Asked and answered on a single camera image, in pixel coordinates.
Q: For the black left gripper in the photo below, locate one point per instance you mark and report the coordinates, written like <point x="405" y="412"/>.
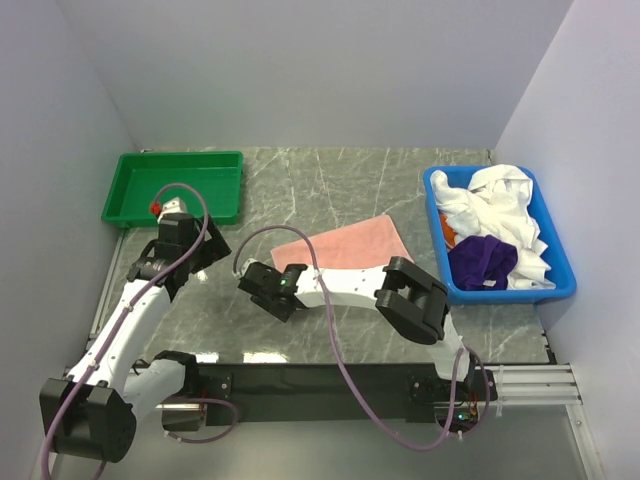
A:
<point x="213" y="249"/>

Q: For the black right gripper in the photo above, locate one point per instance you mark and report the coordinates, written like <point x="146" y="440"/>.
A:
<point x="265" y="304"/>

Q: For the pink towel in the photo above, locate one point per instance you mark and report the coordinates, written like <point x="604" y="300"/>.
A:
<point x="366" y="244"/>

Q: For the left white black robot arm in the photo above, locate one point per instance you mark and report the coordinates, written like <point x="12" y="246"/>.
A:
<point x="93" y="412"/>

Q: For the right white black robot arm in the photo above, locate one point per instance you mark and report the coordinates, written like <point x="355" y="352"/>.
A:
<point x="412" y="301"/>

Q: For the green plastic tray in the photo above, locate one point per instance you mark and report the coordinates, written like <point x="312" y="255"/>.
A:
<point x="216" y="175"/>

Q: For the orange towel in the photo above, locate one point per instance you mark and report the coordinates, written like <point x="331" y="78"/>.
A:
<point x="449" y="234"/>

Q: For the purple towel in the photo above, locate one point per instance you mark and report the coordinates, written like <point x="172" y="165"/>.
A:
<point x="482" y="263"/>

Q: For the white crumpled towel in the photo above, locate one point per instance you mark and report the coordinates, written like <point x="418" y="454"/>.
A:
<point x="495" y="203"/>

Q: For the blue plastic bin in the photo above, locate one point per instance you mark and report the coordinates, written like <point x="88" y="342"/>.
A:
<point x="561" y="273"/>

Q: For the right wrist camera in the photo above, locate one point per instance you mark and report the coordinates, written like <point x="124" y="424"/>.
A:
<point x="244" y="267"/>

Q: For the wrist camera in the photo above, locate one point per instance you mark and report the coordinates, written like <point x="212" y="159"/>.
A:
<point x="244" y="267"/>
<point x="173" y="206"/>

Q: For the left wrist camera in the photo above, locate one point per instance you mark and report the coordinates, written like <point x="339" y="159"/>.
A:
<point x="173" y="206"/>

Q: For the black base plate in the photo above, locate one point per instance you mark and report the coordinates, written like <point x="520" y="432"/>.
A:
<point x="283" y="392"/>

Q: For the aluminium frame rail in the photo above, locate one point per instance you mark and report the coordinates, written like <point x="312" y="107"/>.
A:
<point x="517" y="385"/>

